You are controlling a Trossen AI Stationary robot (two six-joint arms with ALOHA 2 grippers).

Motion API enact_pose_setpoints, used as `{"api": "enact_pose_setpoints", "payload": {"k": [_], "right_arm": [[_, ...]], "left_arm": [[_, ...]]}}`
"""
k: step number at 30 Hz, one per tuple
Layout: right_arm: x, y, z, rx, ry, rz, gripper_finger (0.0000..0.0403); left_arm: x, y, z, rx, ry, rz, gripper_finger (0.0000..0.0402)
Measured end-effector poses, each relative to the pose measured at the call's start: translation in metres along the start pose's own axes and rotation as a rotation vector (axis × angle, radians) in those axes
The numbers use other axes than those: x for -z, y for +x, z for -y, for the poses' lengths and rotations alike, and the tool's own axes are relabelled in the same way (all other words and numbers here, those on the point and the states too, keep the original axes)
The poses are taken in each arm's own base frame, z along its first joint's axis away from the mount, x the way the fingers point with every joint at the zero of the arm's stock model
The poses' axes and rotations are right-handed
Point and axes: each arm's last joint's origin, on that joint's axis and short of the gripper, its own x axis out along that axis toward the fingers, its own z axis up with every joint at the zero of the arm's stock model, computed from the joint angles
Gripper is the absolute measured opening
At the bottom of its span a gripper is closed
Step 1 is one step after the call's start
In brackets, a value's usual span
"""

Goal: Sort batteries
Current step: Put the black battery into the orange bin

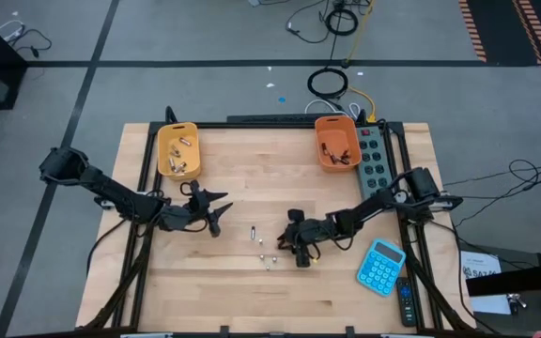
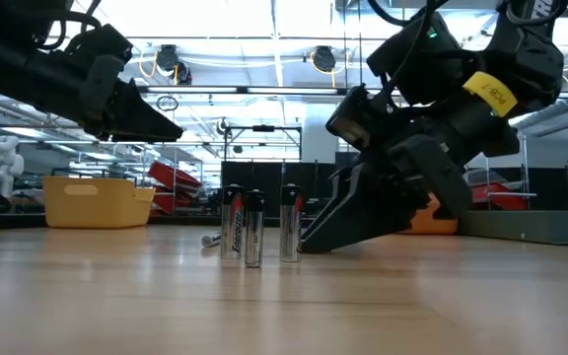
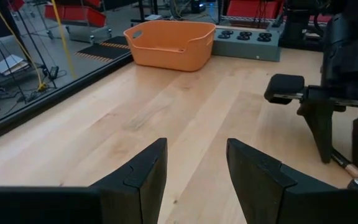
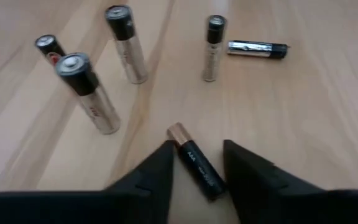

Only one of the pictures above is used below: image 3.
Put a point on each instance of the orange plastic bin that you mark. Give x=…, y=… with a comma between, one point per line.
x=169, y=53

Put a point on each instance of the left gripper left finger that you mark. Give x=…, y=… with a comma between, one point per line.
x=129, y=193

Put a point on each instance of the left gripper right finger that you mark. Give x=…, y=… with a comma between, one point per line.
x=266, y=193

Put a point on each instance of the grey power strip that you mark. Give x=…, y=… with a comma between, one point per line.
x=244, y=49

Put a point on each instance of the black copper Duracell battery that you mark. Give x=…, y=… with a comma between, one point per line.
x=351, y=170

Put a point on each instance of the black orange striped mat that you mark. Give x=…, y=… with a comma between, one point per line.
x=104, y=51

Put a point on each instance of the red plastic bin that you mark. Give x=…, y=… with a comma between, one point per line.
x=76, y=15
x=253, y=7

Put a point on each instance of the white paper stack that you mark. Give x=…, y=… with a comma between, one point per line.
x=9, y=63

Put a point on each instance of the silver Energizer battery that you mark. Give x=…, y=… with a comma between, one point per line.
x=357, y=183

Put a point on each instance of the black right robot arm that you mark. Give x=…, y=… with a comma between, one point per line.
x=297, y=28

